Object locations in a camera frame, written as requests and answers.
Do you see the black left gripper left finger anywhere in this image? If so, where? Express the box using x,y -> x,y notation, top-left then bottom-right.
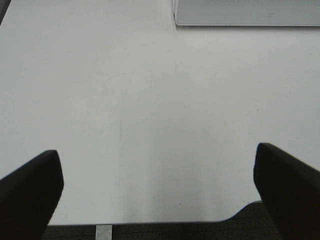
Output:
0,150 -> 64,240

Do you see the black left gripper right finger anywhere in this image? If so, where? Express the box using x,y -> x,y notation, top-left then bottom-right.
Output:
253,143 -> 320,240

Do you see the grey table leg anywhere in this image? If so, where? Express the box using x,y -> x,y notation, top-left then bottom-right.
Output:
95,224 -> 113,240

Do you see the white microwave door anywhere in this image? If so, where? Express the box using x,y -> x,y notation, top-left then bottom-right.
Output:
173,0 -> 320,27

